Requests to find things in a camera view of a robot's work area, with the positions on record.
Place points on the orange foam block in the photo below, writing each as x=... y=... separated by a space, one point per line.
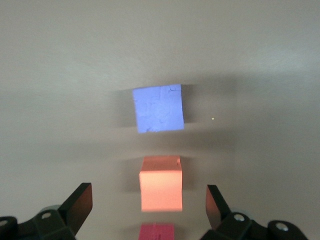
x=161 y=190

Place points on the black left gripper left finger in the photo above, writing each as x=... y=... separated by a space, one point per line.
x=75 y=212

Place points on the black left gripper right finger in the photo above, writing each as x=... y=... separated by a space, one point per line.
x=220 y=215

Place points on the purple foam block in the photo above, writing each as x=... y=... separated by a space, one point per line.
x=158 y=108

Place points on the red foam block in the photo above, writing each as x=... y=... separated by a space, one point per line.
x=156 y=231

